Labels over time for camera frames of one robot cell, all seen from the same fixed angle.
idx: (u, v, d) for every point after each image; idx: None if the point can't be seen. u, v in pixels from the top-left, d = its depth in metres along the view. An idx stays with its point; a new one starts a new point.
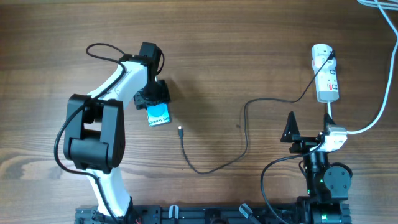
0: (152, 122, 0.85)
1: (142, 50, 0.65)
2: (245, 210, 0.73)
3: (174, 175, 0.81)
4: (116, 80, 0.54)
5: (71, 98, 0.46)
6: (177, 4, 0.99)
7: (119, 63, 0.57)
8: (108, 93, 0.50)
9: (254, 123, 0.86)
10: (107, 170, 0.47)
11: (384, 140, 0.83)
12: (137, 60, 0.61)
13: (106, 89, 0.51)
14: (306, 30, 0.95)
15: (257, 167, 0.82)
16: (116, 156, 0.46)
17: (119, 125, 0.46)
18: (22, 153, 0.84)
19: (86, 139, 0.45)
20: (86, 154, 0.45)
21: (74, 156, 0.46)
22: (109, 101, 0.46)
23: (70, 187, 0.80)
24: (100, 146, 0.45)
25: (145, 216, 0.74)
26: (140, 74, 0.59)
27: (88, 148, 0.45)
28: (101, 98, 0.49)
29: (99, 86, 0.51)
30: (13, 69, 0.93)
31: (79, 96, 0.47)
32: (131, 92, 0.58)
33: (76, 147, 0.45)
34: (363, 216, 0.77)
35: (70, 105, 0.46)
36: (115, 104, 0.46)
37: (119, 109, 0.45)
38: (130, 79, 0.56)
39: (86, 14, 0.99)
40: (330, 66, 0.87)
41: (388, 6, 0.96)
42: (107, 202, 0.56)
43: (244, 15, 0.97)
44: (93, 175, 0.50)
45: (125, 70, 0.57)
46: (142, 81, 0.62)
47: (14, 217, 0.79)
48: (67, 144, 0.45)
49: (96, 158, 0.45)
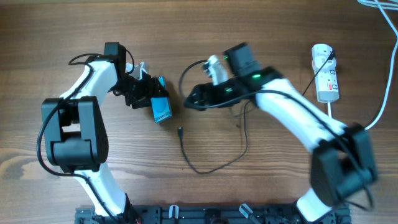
0: (157, 119, 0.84)
1: (106, 49, 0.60)
2: (245, 209, 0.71)
3: (174, 175, 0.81)
4: (85, 78, 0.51)
5: (43, 102, 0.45)
6: (178, 4, 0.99)
7: (86, 63, 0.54)
8: (80, 92, 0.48)
9: (254, 123, 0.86)
10: (96, 167, 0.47)
11: (384, 140, 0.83)
12: (103, 58, 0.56)
13: (76, 88, 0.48)
14: (306, 30, 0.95)
15: (257, 167, 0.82)
16: (101, 151, 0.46)
17: (97, 119, 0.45)
18: (21, 153, 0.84)
19: (68, 140, 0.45)
20: (70, 155, 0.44)
21: (60, 160, 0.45)
22: (81, 98, 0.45)
23: (69, 188, 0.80)
24: (83, 144, 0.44)
25: (145, 216, 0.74)
26: (111, 70, 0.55)
27: (72, 149, 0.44)
28: (74, 98, 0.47)
29: (71, 88, 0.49)
30: (13, 69, 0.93)
31: (51, 99, 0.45)
32: (107, 88, 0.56)
33: (59, 151, 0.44)
34: (363, 216, 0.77)
35: (43, 109, 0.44)
36: (89, 99, 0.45)
37: (94, 104, 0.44)
38: (101, 74, 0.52)
39: (86, 14, 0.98)
40: (330, 66, 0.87)
41: (387, 6, 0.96)
42: (104, 201, 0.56)
43: (244, 15, 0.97)
44: (83, 175, 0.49)
45: (91, 67, 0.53)
46: (114, 78, 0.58)
47: (14, 217, 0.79)
48: (49, 150, 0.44)
49: (81, 157, 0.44)
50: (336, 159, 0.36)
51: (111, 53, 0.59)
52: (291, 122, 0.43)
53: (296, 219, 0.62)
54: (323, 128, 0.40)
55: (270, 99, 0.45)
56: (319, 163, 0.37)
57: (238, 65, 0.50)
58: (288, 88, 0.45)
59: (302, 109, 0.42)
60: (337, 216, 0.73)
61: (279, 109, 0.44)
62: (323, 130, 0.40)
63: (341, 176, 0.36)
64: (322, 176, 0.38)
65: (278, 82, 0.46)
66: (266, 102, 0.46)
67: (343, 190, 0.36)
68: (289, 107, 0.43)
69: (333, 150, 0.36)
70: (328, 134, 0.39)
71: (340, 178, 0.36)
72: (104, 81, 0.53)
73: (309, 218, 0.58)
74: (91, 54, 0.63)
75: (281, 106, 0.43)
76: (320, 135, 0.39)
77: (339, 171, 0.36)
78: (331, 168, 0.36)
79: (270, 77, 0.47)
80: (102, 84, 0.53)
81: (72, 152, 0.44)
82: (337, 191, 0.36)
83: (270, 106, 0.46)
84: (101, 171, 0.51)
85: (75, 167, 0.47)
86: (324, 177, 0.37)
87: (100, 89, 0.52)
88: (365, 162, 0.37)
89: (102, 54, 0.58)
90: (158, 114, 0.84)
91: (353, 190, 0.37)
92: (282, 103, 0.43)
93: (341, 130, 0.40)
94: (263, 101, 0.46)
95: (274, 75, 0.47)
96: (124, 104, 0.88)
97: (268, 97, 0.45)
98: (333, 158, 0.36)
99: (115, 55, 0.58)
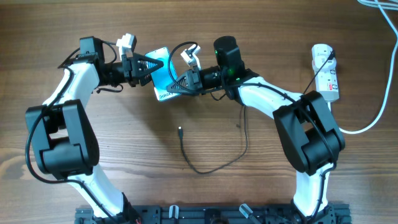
0: (162, 96, 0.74)
1: (83, 45, 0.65)
2: (245, 209, 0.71)
3: (174, 175, 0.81)
4: (66, 81, 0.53)
5: (28, 111, 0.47)
6: (178, 4, 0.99)
7: (67, 67, 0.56)
8: (63, 96, 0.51)
9: (254, 123, 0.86)
10: (88, 170, 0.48)
11: (384, 140, 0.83)
12: (81, 60, 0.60)
13: (59, 93, 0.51)
14: (306, 30, 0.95)
15: (257, 167, 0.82)
16: (92, 154, 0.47)
17: (84, 123, 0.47)
18: (22, 153, 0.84)
19: (57, 147, 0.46)
20: (61, 161, 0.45)
21: (51, 167, 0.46)
22: (65, 102, 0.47)
23: (69, 188, 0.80)
24: (73, 149, 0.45)
25: (145, 215, 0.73)
26: (89, 73, 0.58)
27: (62, 154, 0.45)
28: (56, 102, 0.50)
29: (53, 92, 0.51)
30: (13, 69, 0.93)
31: (35, 107, 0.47)
32: (88, 89, 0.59)
33: (50, 157, 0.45)
34: (363, 216, 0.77)
35: (28, 117, 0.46)
36: (73, 103, 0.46)
37: (79, 108, 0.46)
38: (81, 79, 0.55)
39: (86, 14, 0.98)
40: (330, 66, 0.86)
41: (387, 6, 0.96)
42: (102, 203, 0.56)
43: (244, 15, 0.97)
44: (77, 180, 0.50)
45: (71, 71, 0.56)
46: (95, 79, 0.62)
47: (14, 217, 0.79)
48: (39, 158, 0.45)
49: (73, 162, 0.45)
50: (294, 121, 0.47)
51: (88, 50, 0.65)
52: (263, 105, 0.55)
53: (295, 219, 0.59)
54: (285, 98, 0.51)
55: (247, 91, 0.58)
56: (280, 129, 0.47)
57: (227, 63, 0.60)
58: (260, 80, 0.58)
59: (270, 91, 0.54)
60: (337, 216, 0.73)
61: (254, 97, 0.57)
62: (285, 99, 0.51)
63: (301, 137, 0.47)
64: (287, 143, 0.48)
65: (255, 78, 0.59)
66: (245, 95, 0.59)
67: (311, 152, 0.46)
68: (260, 91, 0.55)
69: (290, 116, 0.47)
70: (288, 102, 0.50)
71: (301, 139, 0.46)
72: (84, 83, 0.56)
73: (305, 212, 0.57)
74: (76, 50, 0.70)
75: (254, 93, 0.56)
76: (282, 104, 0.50)
77: (299, 133, 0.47)
78: (290, 130, 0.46)
79: (248, 78, 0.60)
80: (83, 86, 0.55)
81: (63, 157, 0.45)
82: (301, 149, 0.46)
83: (249, 98, 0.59)
84: (94, 173, 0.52)
85: (68, 172, 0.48)
86: (290, 144, 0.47)
87: (82, 92, 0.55)
88: (323, 122, 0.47)
89: (79, 53, 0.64)
90: (162, 91, 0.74)
91: (316, 149, 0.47)
92: (255, 91, 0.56)
93: (299, 98, 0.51)
94: (242, 94, 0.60)
95: (252, 76, 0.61)
96: (130, 103, 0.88)
97: (245, 90, 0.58)
98: (293, 124, 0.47)
99: (92, 53, 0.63)
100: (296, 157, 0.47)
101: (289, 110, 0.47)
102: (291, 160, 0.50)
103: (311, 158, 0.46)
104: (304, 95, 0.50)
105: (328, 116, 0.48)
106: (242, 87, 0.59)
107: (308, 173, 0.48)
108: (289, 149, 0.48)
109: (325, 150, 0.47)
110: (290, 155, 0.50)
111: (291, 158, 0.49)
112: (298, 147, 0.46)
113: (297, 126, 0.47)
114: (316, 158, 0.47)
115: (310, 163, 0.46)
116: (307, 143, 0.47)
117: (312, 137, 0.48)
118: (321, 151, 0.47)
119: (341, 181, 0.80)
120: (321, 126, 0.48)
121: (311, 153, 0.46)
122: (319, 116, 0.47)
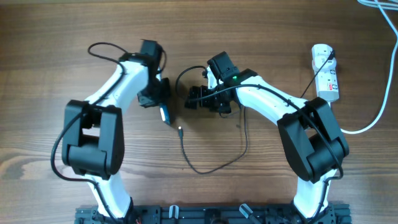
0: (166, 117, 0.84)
1: (143, 46, 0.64)
2: (245, 210, 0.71)
3: (174, 175, 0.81)
4: (115, 82, 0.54)
5: (69, 104, 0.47)
6: (178, 4, 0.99)
7: (120, 63, 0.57)
8: (107, 98, 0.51)
9: (254, 123, 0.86)
10: (105, 177, 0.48)
11: (384, 140, 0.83)
12: (137, 58, 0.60)
13: (104, 94, 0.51)
14: (306, 30, 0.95)
15: (257, 167, 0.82)
16: (115, 163, 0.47)
17: (117, 132, 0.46)
18: (22, 153, 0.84)
19: (86, 146, 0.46)
20: (84, 160, 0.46)
21: (72, 162, 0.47)
22: (108, 108, 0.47)
23: (69, 187, 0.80)
24: (98, 154, 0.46)
25: (145, 216, 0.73)
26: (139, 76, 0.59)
27: (87, 154, 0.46)
28: (99, 104, 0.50)
29: (99, 91, 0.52)
30: (12, 69, 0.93)
31: (76, 102, 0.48)
32: (134, 90, 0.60)
33: (74, 154, 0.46)
34: (362, 216, 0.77)
35: (68, 111, 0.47)
36: (114, 111, 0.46)
37: (117, 117, 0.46)
38: (129, 82, 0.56)
39: (86, 14, 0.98)
40: (329, 66, 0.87)
41: (387, 6, 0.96)
42: (107, 205, 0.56)
43: (244, 15, 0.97)
44: (92, 180, 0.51)
45: (124, 70, 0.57)
46: (143, 82, 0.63)
47: (14, 217, 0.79)
48: (64, 150, 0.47)
49: (94, 165, 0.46)
50: (300, 130, 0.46)
51: (147, 51, 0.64)
52: (262, 107, 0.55)
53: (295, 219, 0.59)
54: (288, 105, 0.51)
55: (245, 91, 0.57)
56: (285, 136, 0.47)
57: (219, 70, 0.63)
58: (259, 81, 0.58)
59: (270, 95, 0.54)
60: (337, 216, 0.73)
61: (254, 99, 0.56)
62: (288, 106, 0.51)
63: (307, 146, 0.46)
64: (292, 150, 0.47)
65: (254, 78, 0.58)
66: (242, 95, 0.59)
67: (316, 160, 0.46)
68: (259, 94, 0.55)
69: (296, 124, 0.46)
70: (292, 109, 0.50)
71: (306, 148, 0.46)
72: (132, 85, 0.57)
73: (306, 214, 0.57)
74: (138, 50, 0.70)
75: (252, 94, 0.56)
76: (286, 111, 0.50)
77: (305, 141, 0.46)
78: (296, 138, 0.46)
79: (246, 76, 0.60)
80: (129, 88, 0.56)
81: (86, 158, 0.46)
82: (306, 158, 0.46)
83: (246, 98, 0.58)
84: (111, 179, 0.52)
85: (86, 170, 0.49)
86: (296, 152, 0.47)
87: (126, 94, 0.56)
88: (328, 129, 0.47)
89: (139, 53, 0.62)
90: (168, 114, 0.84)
91: (320, 157, 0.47)
92: (254, 92, 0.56)
93: (303, 104, 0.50)
94: (239, 94, 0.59)
95: (250, 74, 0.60)
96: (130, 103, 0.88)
97: (242, 90, 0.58)
98: (300, 130, 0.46)
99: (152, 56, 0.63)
100: (300, 165, 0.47)
101: (295, 118, 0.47)
102: (295, 167, 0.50)
103: (314, 167, 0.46)
104: (309, 102, 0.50)
105: (332, 123, 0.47)
106: (237, 89, 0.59)
107: (312, 180, 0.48)
108: (293, 155, 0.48)
109: (328, 158, 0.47)
110: (293, 162, 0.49)
111: (296, 165, 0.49)
112: (303, 157, 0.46)
113: (303, 134, 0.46)
114: (320, 167, 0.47)
115: (314, 171, 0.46)
116: (312, 153, 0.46)
117: (317, 145, 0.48)
118: (324, 159, 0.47)
119: (341, 181, 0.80)
120: (326, 134, 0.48)
121: (315, 162, 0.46)
122: (324, 123, 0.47)
